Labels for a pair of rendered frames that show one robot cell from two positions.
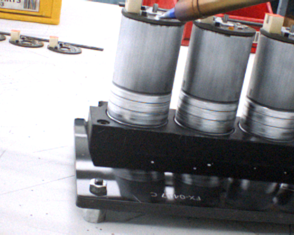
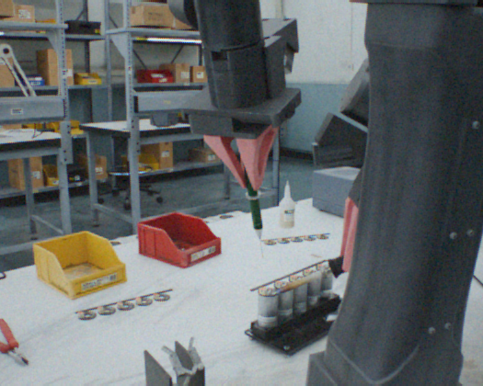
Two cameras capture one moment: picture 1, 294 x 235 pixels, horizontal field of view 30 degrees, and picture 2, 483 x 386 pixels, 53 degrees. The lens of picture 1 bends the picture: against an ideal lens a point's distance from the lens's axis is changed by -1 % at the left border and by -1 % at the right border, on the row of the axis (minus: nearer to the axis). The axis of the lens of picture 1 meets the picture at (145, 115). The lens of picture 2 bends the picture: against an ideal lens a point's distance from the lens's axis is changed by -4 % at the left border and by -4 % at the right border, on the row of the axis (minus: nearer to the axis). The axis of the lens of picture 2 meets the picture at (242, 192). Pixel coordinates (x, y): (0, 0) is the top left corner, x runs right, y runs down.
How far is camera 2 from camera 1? 47 cm
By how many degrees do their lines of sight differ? 32
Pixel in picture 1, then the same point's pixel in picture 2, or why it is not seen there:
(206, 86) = (286, 305)
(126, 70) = (268, 312)
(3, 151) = (237, 352)
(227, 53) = (290, 294)
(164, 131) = (281, 323)
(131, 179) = (288, 342)
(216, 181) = (302, 331)
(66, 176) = (263, 350)
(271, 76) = (299, 294)
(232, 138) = (295, 316)
